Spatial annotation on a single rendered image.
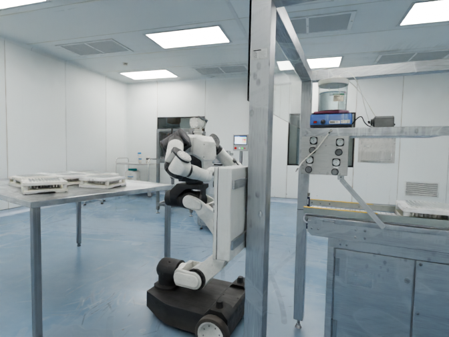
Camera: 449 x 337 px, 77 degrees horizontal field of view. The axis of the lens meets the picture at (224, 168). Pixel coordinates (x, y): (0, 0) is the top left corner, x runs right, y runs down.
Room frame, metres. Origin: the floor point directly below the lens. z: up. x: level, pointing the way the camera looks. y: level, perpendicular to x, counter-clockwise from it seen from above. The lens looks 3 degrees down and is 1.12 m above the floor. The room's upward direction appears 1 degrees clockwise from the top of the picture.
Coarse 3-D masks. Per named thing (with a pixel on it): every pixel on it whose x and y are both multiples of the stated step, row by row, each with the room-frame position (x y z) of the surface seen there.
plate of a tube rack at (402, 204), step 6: (396, 204) 1.46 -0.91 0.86; (402, 204) 1.38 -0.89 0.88; (402, 210) 1.30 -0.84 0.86; (408, 210) 1.28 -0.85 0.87; (414, 210) 1.27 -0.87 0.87; (420, 210) 1.26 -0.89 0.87; (426, 210) 1.25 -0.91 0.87; (432, 210) 1.24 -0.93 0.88; (438, 210) 1.24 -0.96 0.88; (444, 210) 1.25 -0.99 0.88
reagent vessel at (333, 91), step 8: (320, 80) 1.48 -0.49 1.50; (328, 80) 1.44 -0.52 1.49; (336, 80) 1.43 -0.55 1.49; (344, 80) 1.43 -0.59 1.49; (320, 88) 1.49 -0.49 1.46; (328, 88) 1.45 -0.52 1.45; (336, 88) 1.43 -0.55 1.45; (344, 88) 1.44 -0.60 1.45; (320, 96) 1.49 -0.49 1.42; (328, 96) 1.44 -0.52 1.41; (336, 96) 1.43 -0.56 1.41; (344, 96) 1.44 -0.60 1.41; (320, 104) 1.48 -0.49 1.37; (328, 104) 1.44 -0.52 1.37; (336, 104) 1.43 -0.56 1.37; (344, 104) 1.44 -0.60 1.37
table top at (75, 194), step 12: (0, 180) 2.47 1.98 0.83; (120, 180) 2.67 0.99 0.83; (132, 180) 2.69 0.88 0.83; (0, 192) 1.80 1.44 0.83; (12, 192) 1.81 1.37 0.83; (72, 192) 1.86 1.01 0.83; (84, 192) 1.87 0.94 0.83; (96, 192) 1.88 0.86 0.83; (108, 192) 1.89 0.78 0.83; (120, 192) 1.95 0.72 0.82; (132, 192) 2.04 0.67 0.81; (144, 192) 2.13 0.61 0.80; (24, 204) 1.53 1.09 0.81; (36, 204) 1.51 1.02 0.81; (48, 204) 1.56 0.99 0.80
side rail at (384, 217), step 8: (304, 208) 1.44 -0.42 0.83; (312, 208) 1.43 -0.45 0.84; (336, 216) 1.38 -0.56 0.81; (344, 216) 1.36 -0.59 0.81; (352, 216) 1.35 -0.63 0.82; (360, 216) 1.34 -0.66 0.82; (368, 216) 1.32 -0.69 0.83; (384, 216) 1.30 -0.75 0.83; (392, 216) 1.28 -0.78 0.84; (400, 216) 1.27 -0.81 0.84; (416, 224) 1.25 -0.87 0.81; (424, 224) 1.23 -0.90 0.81; (432, 224) 1.22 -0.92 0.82; (440, 224) 1.21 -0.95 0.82; (448, 224) 1.20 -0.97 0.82
